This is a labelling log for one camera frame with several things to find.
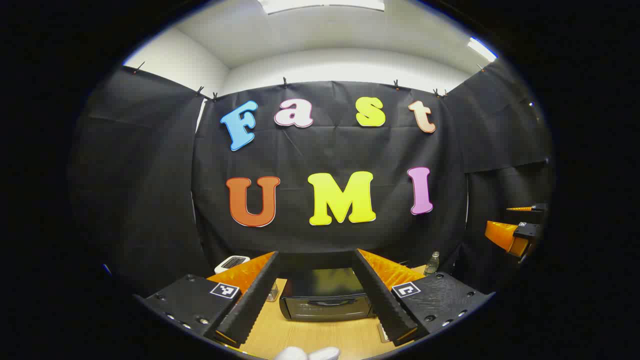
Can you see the black electric oven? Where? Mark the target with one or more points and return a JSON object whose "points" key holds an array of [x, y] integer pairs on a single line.
{"points": [[325, 295]]}

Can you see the clear plastic water bottle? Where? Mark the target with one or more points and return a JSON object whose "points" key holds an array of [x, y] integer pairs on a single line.
{"points": [[432, 264]]}

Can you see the ceiling light panel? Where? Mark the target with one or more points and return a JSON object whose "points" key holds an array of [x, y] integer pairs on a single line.
{"points": [[481, 49], [320, 5]]}

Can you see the white toaster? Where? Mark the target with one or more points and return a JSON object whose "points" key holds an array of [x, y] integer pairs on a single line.
{"points": [[232, 262]]}

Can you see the black backdrop cloth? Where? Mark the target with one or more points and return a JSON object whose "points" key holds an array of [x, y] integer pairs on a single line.
{"points": [[325, 150]]}

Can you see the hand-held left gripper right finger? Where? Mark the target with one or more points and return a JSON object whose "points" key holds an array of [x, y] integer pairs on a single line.
{"points": [[382, 300]]}

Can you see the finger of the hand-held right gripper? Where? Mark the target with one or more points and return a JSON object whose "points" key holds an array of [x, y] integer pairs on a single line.
{"points": [[525, 207], [502, 235]]}

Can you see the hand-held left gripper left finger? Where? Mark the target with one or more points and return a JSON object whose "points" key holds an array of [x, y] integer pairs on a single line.
{"points": [[250, 305]]}

